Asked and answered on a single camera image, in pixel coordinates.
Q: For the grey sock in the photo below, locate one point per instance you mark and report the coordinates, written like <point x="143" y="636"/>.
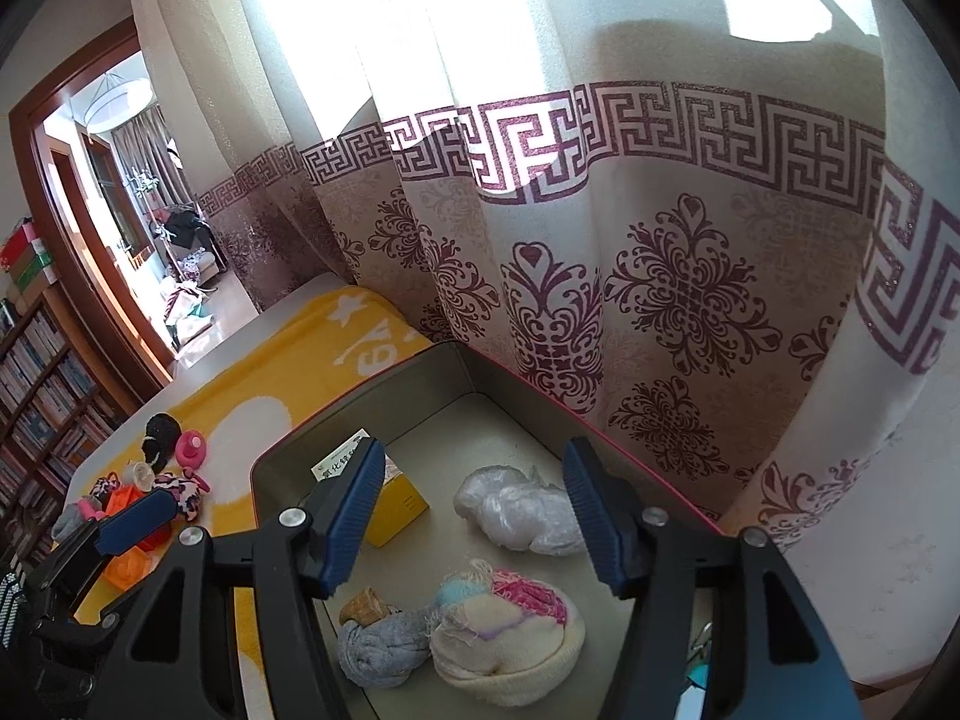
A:
<point x="71" y="521"/>

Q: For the black sock ball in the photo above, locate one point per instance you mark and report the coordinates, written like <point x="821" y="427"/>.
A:
<point x="160" y="431"/>

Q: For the dark wooden door frame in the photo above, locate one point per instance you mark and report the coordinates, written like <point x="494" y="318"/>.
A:
<point x="67" y="255"/>

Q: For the round white ceiling lamp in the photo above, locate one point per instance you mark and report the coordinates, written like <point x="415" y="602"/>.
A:
<point x="116" y="101"/>

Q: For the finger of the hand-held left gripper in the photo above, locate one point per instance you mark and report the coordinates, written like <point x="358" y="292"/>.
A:
<point x="135" y="523"/>

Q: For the wooden bookshelf with books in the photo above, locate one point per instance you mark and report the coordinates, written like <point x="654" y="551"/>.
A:
<point x="45" y="390"/>

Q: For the white and teal bag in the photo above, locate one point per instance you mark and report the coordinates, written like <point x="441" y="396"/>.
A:
<point x="187" y="311"/>

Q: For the yellow cardboard box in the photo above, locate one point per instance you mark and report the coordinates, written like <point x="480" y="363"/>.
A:
<point x="401" y="506"/>

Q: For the red box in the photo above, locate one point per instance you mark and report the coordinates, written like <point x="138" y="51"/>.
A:
<point x="16" y="244"/>

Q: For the white plastic bag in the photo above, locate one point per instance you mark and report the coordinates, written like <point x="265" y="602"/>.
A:
<point x="510" y="510"/>

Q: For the yellow and white blanket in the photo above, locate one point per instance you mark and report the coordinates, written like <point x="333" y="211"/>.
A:
<point x="300" y="360"/>

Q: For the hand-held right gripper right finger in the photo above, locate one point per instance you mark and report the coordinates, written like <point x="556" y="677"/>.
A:
<point x="590" y="517"/>

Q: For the cream multicoloured knit hat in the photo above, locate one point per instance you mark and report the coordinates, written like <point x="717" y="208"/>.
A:
<point x="502" y="652"/>

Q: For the teal object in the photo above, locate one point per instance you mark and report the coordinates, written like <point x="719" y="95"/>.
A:
<point x="697" y="682"/>

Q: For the cream curtain with maroon pattern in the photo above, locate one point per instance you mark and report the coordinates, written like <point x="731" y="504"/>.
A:
<point x="675" y="165"/>

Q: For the small pink toy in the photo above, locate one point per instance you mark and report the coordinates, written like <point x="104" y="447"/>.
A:
<point x="94" y="513"/>

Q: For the light orange toy cube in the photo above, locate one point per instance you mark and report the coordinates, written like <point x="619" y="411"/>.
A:
<point x="139" y="566"/>

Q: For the green box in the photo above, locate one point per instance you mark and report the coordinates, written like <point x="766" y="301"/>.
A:
<point x="34" y="270"/>

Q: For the pink leopard print cloth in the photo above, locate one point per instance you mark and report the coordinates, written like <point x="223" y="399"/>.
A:
<point x="180" y="495"/>

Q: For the sofa with dark clothes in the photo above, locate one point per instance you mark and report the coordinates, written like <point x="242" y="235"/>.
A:
<point x="187" y="236"/>

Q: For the blue-grey rolled sock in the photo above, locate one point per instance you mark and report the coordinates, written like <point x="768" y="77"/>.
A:
<point x="382" y="645"/>

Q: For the deep orange toy cube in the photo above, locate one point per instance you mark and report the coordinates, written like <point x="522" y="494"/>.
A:
<point x="124" y="500"/>

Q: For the brown fabric piece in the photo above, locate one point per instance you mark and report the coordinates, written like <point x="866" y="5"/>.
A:
<point x="364" y="606"/>

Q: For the red metal tin container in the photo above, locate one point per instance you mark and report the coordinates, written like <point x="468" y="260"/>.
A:
<point x="487" y="435"/>

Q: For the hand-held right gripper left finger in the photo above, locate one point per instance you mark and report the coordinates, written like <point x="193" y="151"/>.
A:
<point x="351" y="517"/>

